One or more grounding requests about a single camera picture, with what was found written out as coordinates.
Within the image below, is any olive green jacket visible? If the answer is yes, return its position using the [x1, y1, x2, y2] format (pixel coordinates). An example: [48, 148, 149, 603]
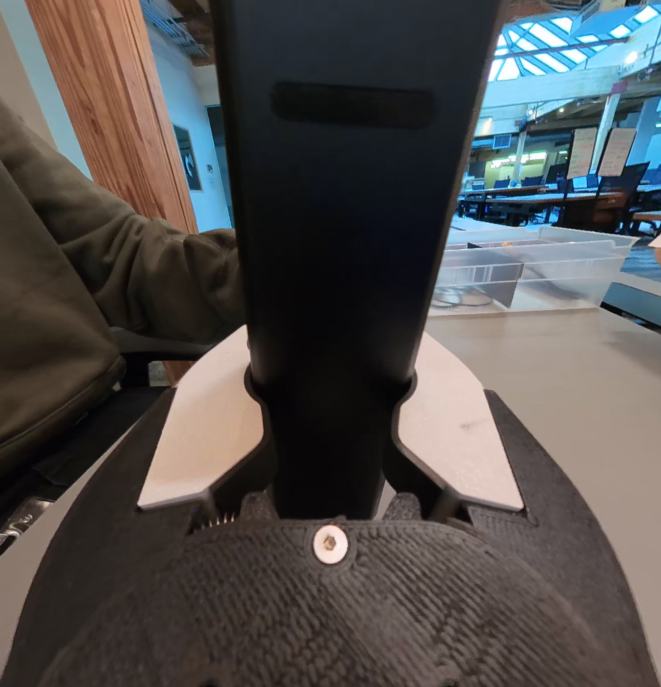
[0, 145, 128, 476]

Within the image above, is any black cable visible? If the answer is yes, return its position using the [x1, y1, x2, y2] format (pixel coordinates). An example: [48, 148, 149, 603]
[431, 286, 496, 310]

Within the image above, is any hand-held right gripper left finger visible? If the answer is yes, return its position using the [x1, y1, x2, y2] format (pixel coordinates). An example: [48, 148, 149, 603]
[137, 325, 280, 535]

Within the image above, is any black flat panel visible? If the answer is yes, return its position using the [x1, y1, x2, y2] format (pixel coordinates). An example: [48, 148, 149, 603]
[600, 279, 661, 340]

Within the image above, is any wooden pillar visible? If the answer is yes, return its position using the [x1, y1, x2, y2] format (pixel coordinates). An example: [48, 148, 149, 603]
[25, 0, 200, 384]

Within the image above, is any black mesh office chair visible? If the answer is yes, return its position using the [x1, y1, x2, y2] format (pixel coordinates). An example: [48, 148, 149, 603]
[556, 161, 651, 233]

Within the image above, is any dark framed wall picture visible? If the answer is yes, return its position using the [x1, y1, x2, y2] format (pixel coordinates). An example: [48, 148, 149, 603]
[172, 123, 203, 192]

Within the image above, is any clear plastic storage bin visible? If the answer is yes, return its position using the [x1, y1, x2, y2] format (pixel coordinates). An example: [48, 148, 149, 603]
[430, 224, 640, 316]

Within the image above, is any person's left forearm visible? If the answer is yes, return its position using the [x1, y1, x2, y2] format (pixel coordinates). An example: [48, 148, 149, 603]
[0, 88, 246, 344]

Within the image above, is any black plastic device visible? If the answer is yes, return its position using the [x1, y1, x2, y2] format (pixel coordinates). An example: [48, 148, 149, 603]
[210, 0, 503, 521]

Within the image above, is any long wooden table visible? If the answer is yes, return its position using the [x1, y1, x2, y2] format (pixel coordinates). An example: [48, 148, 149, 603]
[459, 185, 626, 226]

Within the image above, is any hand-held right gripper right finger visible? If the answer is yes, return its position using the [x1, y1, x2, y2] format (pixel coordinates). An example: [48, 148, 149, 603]
[384, 330, 525, 524]

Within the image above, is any grey desk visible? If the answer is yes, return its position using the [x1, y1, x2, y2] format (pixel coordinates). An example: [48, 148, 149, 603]
[0, 306, 661, 687]

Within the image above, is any paper flip chart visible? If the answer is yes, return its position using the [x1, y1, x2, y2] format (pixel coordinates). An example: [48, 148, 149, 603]
[599, 127, 637, 178]
[567, 127, 599, 179]

